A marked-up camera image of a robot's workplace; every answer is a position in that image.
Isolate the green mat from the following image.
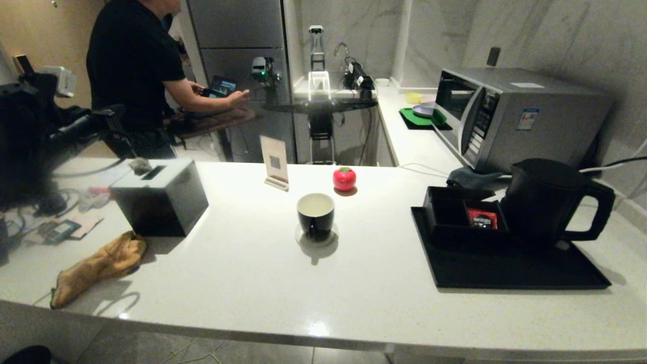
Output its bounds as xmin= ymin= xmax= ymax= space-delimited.
xmin=401 ymin=106 xmax=450 ymax=127

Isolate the dark grey cloth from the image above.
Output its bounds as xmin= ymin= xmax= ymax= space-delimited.
xmin=447 ymin=166 xmax=507 ymax=190

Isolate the black round platform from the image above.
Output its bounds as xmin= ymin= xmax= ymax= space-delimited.
xmin=262 ymin=97 xmax=380 ymax=114

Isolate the QR code sign card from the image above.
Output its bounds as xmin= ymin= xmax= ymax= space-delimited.
xmin=259 ymin=134 xmax=291 ymax=192

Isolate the black rounded object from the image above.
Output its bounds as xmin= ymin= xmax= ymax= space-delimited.
xmin=0 ymin=344 xmax=53 ymax=364

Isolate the pink paper envelope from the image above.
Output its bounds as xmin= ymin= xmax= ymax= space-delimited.
xmin=24 ymin=212 xmax=106 ymax=244

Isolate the black power cable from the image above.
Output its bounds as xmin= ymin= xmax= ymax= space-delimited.
xmin=604 ymin=155 xmax=647 ymax=168

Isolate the red coffee sachet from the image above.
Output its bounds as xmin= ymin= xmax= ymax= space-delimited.
xmin=466 ymin=207 xmax=498 ymax=231

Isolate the black electric kettle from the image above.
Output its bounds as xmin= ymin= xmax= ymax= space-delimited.
xmin=499 ymin=158 xmax=617 ymax=249

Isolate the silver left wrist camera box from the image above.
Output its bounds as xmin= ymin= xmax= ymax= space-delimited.
xmin=39 ymin=66 xmax=78 ymax=98

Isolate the person in black shirt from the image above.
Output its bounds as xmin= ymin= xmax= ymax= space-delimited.
xmin=86 ymin=0 xmax=251 ymax=159

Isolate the orange terry cloth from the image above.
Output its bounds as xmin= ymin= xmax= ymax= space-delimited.
xmin=50 ymin=231 xmax=149 ymax=310

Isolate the brown wooden desk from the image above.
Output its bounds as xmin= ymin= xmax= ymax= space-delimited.
xmin=167 ymin=105 xmax=259 ymax=141

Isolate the open laptop blue screen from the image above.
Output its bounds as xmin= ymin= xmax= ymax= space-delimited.
xmin=204 ymin=76 xmax=238 ymax=98

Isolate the person's right hand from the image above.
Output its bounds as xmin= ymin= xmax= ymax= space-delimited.
xmin=225 ymin=89 xmax=251 ymax=108

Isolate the black electronic door lock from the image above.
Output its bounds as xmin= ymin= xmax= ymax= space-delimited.
xmin=14 ymin=53 xmax=36 ymax=76

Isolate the black compartment organizer box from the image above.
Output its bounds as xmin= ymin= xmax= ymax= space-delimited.
xmin=424 ymin=186 xmax=510 ymax=247

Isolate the white power cable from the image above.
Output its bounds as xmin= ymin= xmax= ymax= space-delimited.
xmin=579 ymin=142 xmax=647 ymax=175

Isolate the stainless steel refrigerator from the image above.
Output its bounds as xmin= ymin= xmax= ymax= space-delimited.
xmin=174 ymin=0 xmax=298 ymax=163

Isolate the chrome kitchen faucet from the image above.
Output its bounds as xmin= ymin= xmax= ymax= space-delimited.
xmin=333 ymin=42 xmax=353 ymax=80

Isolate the printed white paper sheet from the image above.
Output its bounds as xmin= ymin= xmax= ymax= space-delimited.
xmin=66 ymin=159 xmax=137 ymax=189

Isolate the black mouse cable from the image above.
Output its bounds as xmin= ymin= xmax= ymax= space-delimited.
xmin=16 ymin=188 xmax=84 ymax=218

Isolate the black glossy tissue box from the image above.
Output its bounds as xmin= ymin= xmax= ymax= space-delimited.
xmin=110 ymin=158 xmax=210 ymax=238

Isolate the black robot torso column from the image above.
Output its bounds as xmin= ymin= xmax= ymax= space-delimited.
xmin=308 ymin=112 xmax=337 ymax=165

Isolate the silver microwave oven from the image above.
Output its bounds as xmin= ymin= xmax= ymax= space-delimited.
xmin=436 ymin=67 xmax=615 ymax=175

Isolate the black serving tray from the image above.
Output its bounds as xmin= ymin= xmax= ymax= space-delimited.
xmin=411 ymin=205 xmax=613 ymax=292

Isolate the black mug white inside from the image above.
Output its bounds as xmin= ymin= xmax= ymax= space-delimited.
xmin=296 ymin=193 xmax=336 ymax=242

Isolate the teal card packet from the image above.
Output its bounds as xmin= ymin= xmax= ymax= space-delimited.
xmin=39 ymin=219 xmax=82 ymax=245

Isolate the red tomato shaped timer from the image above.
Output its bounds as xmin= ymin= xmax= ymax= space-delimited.
xmin=333 ymin=166 xmax=358 ymax=193

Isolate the glowing white frame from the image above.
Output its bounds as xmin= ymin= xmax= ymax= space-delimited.
xmin=308 ymin=70 xmax=333 ymax=102

